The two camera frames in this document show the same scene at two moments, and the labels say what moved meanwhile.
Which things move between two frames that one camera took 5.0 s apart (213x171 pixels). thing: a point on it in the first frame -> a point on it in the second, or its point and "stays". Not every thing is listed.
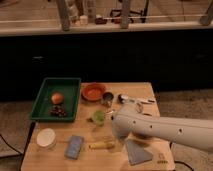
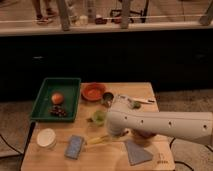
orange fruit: x=57 y=98 stays
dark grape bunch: x=57 y=111 stays
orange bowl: x=93 y=91 stays
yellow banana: x=101 y=145 -> x=98 y=140
